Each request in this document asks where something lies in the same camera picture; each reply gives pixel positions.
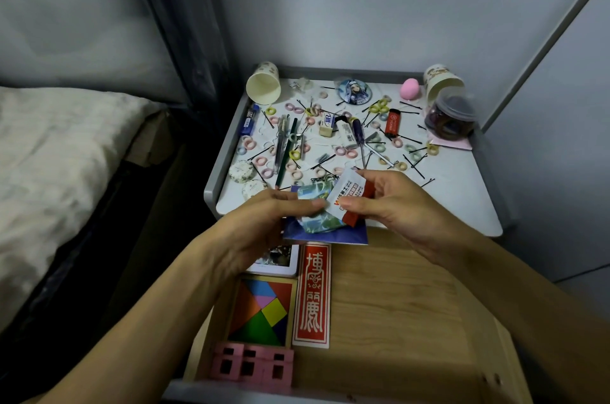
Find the person's left hand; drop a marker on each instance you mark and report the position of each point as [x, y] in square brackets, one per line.
[252, 227]

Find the group of pink blocks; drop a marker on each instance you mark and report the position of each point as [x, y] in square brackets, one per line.
[252, 368]

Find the dark bed frame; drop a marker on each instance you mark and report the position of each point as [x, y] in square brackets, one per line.
[181, 37]

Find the round picture badge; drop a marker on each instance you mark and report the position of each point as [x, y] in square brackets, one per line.
[354, 91]

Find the red and white packet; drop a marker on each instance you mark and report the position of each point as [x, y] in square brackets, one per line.
[344, 188]

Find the blue lighter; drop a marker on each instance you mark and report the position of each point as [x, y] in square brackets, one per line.
[249, 120]

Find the person's right forearm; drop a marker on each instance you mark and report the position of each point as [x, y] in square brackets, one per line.
[529, 308]

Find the person's right thumb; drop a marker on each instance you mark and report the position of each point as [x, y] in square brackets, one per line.
[357, 206]

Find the red and white label strip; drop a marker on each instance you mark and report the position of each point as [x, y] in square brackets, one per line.
[312, 296]

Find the pink makeup sponge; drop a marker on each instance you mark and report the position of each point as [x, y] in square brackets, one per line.
[409, 89]

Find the person's right hand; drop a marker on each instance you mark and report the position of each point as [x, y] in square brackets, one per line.
[410, 213]

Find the wooden drawer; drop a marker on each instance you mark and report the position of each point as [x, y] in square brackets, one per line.
[400, 313]

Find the scatter of black bobby pins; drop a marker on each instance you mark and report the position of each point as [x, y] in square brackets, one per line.
[413, 167]

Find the white cabinet panel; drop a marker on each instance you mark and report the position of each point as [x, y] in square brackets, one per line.
[562, 132]

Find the white eraser with black end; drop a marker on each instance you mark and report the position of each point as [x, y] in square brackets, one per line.
[346, 133]

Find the printed paper cup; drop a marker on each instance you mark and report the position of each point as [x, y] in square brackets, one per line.
[436, 77]
[263, 87]

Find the green pencil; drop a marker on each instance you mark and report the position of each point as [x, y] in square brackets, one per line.
[286, 153]

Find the round patterned tin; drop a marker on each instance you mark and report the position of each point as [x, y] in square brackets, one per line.
[240, 171]
[252, 189]

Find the white framed picture card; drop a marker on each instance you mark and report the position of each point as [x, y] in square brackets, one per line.
[281, 263]

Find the red lighter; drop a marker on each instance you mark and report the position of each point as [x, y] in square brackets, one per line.
[392, 122]

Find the person's left thumb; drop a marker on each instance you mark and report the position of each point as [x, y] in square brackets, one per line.
[302, 208]

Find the colourful wooden tangram puzzle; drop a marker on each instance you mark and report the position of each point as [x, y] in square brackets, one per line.
[262, 311]

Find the white eraser with blue sleeve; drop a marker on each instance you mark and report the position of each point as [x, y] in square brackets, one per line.
[328, 122]

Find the green patterned packet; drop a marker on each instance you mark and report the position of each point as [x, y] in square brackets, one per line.
[315, 192]

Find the blue booklet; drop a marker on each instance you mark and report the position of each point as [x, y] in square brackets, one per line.
[355, 235]

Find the pink card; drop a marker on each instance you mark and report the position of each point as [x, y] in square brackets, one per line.
[460, 144]

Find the metal tweezers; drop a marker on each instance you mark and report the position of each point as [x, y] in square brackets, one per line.
[280, 141]

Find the person's left forearm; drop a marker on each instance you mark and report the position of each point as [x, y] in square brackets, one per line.
[143, 327]

